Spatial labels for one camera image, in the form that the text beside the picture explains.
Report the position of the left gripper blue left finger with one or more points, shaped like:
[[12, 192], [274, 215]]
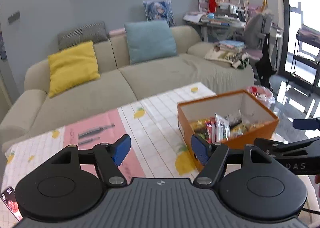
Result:
[[108, 157]]

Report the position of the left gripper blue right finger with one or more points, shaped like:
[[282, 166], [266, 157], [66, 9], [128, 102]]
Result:
[[212, 156]]

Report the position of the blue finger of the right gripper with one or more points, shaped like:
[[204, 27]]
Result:
[[306, 124], [295, 150]]

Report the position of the orange cardboard box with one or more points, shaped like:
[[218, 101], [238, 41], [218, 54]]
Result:
[[224, 104]]

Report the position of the red blue snack packet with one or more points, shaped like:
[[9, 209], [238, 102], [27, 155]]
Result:
[[211, 130]]

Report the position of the round yellow snack bag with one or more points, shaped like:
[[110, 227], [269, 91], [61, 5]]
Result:
[[198, 125]]

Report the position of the yellow cracker snack pack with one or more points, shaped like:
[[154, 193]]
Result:
[[243, 128]]

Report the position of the clear black-print snack packet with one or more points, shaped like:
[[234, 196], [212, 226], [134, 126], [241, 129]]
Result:
[[234, 119]]

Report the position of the pink checked lemon tablecloth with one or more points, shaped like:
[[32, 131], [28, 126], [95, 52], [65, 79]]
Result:
[[85, 188]]

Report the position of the red white plastic bag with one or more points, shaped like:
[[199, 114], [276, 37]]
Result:
[[263, 94]]

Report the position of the black metal rack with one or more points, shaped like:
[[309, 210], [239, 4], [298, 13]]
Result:
[[302, 60]]

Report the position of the beige fabric sofa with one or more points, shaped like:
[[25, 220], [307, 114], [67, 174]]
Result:
[[120, 83]]

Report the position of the yellow cushion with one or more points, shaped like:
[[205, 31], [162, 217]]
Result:
[[71, 67]]

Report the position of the stack of magazines on sofa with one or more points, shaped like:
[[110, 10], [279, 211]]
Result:
[[229, 51]]

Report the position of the grey office chair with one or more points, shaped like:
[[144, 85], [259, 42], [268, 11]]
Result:
[[261, 37]]

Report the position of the teal cushion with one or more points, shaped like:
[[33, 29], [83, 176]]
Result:
[[149, 40]]

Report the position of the grey patterned cushion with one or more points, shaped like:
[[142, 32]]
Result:
[[95, 32]]

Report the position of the pink rolled blanket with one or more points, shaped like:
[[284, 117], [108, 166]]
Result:
[[116, 32]]

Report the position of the cluttered desk with books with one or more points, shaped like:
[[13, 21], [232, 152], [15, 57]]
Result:
[[226, 19]]

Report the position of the anime print pillow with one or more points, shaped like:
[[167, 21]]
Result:
[[159, 10]]

